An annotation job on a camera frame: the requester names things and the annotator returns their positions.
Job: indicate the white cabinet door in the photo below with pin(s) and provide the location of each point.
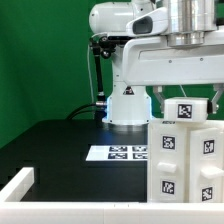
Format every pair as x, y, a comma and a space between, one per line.
167, 177
206, 169

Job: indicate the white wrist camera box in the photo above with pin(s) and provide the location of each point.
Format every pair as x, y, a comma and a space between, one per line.
152, 23

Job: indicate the white L-shaped workspace fence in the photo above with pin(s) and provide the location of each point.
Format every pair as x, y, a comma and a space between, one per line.
14, 211

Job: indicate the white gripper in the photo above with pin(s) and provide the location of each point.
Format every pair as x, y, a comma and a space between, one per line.
151, 62

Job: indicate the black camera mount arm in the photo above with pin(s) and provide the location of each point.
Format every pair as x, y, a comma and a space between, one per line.
99, 66

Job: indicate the white cabinet top block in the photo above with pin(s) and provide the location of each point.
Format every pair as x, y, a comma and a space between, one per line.
186, 109

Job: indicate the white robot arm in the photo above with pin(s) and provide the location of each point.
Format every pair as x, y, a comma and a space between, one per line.
188, 23

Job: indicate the white fiducial marker plate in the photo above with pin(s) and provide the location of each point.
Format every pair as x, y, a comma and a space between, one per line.
117, 153

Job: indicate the white cabinet body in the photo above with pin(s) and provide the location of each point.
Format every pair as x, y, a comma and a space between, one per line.
186, 162

